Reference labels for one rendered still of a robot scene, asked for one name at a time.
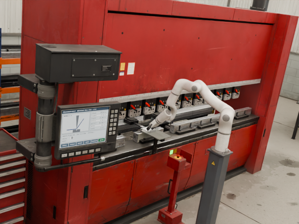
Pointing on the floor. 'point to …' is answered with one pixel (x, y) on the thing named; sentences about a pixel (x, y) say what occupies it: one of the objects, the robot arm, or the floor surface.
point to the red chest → (12, 181)
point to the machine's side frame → (267, 88)
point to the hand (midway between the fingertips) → (150, 128)
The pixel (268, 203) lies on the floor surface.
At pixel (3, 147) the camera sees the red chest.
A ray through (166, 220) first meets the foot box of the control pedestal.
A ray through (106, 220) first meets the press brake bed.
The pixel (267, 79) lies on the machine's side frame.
